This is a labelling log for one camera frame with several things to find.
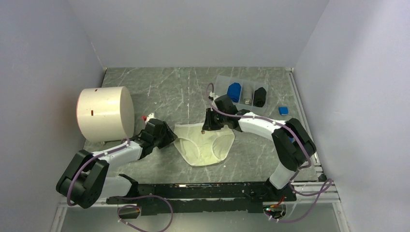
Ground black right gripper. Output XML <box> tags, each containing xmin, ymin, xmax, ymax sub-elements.
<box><xmin>202</xmin><ymin>108</ymin><xmax>227</xmax><ymax>131</ymax></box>

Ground cream yellow underwear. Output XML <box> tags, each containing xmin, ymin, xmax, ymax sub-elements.
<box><xmin>174</xmin><ymin>123</ymin><xmax>235</xmax><ymax>167</ymax></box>

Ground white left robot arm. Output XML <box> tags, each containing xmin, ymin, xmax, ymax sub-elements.
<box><xmin>56</xmin><ymin>118</ymin><xmax>177</xmax><ymax>209</ymax></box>

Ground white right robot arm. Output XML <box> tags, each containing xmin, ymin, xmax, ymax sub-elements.
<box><xmin>202</xmin><ymin>92</ymin><xmax>317</xmax><ymax>201</ymax></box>

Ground grey rolled underwear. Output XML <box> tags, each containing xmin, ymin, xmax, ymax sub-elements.
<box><xmin>241</xmin><ymin>85</ymin><xmax>253</xmax><ymax>105</ymax></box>

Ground black striped rolled underwear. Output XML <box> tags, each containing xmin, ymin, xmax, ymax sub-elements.
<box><xmin>253</xmin><ymin>87</ymin><xmax>267</xmax><ymax>108</ymax></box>

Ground clear plastic divided tray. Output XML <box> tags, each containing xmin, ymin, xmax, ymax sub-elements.
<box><xmin>214</xmin><ymin>75</ymin><xmax>269</xmax><ymax>115</ymax></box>

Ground cream cylindrical container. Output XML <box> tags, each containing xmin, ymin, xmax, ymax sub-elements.
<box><xmin>76</xmin><ymin>87</ymin><xmax>135</xmax><ymax>143</ymax></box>

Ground small blue block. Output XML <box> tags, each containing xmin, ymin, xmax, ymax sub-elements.
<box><xmin>278</xmin><ymin>106</ymin><xmax>289</xmax><ymax>116</ymax></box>

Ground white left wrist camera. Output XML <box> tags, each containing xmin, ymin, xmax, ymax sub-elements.
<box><xmin>142</xmin><ymin>112</ymin><xmax>157</xmax><ymax>124</ymax></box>

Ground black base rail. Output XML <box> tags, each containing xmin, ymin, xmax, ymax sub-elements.
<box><xmin>106</xmin><ymin>181</ymin><xmax>297</xmax><ymax>216</ymax></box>

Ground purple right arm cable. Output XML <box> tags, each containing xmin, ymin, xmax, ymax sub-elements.
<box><xmin>205</xmin><ymin>82</ymin><xmax>334</xmax><ymax>224</ymax></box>

